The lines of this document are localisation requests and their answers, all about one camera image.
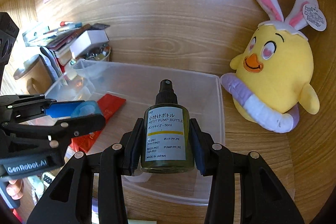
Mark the dark green pump bottle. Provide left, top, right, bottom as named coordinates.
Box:
left=141, top=79, right=194, bottom=174

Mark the teal tape roll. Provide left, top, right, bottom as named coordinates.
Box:
left=71, top=101, right=102, bottom=118

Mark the person's left hand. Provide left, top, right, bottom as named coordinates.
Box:
left=6, top=179, right=24, bottom=200

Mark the brown lidded mug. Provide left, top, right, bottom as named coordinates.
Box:
left=13, top=55, right=53, bottom=94

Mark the red fabric pouch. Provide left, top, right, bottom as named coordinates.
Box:
left=69, top=93, right=127, bottom=154

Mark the bowl of beads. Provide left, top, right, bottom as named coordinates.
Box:
left=84, top=44, right=112, bottom=61

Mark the white rectangular box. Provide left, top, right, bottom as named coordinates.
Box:
left=70, top=30, right=109, bottom=58

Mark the clear plastic storage bin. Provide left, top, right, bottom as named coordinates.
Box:
left=45, top=61, right=225, bottom=206

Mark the yellow chick plush toy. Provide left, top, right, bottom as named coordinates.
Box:
left=220, top=0, right=326, bottom=134

